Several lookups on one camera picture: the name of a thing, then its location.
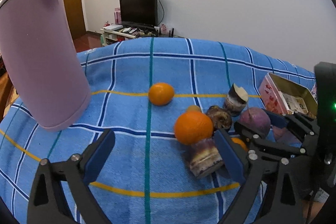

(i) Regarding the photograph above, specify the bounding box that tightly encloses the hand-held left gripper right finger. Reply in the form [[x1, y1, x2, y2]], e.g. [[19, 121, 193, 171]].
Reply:
[[213, 129, 302, 224]]

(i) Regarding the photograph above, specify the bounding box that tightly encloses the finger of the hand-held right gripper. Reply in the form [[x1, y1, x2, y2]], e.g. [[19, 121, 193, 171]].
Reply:
[[262, 109, 320, 147], [233, 122, 307, 159]]

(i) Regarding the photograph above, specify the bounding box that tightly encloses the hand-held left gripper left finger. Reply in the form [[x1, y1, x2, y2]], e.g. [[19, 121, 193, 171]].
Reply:
[[27, 128, 116, 224]]

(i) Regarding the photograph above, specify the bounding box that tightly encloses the purple vegetable piece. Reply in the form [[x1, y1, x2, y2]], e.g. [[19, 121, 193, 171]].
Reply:
[[272, 124, 302, 147]]

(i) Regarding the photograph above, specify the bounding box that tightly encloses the purple onion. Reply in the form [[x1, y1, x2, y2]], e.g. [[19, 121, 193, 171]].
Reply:
[[238, 102, 271, 139]]

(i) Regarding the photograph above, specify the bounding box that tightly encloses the pink tin box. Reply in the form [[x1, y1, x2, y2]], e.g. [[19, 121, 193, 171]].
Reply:
[[259, 72, 319, 119]]

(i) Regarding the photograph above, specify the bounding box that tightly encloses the purple striped taro piece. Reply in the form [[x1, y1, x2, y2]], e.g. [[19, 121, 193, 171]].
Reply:
[[185, 138, 223, 178]]

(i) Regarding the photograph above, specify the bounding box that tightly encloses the dark brown taro piece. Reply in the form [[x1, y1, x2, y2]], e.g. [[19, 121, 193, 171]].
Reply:
[[205, 105, 233, 131]]

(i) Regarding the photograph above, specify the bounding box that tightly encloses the large orange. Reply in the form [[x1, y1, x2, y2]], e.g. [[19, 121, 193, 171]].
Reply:
[[174, 111, 214, 146]]

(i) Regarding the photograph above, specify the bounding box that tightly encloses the taro chunk with white cut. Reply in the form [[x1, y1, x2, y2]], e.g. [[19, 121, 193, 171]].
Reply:
[[223, 83, 249, 117]]

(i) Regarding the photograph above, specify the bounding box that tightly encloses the blue plaid blanket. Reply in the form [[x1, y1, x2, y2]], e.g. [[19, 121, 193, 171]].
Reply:
[[0, 37, 319, 224]]

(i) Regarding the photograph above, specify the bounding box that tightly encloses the small orange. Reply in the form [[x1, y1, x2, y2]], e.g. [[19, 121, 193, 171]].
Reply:
[[148, 82, 175, 106]]

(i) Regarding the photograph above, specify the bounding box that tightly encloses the lilac kettle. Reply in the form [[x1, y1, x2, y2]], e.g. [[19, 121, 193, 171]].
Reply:
[[0, 0, 91, 132]]

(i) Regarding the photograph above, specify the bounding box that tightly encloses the white television stand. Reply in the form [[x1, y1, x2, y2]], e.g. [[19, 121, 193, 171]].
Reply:
[[100, 25, 181, 46]]

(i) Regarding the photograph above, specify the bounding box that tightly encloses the brown wooden door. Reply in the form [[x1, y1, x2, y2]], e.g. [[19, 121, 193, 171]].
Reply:
[[62, 0, 87, 41]]

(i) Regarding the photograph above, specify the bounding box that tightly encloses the black television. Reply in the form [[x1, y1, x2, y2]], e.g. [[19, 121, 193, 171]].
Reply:
[[119, 0, 158, 28]]

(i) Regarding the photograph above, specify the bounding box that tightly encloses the black cable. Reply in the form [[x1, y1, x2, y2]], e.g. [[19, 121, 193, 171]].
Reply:
[[306, 190, 315, 224]]

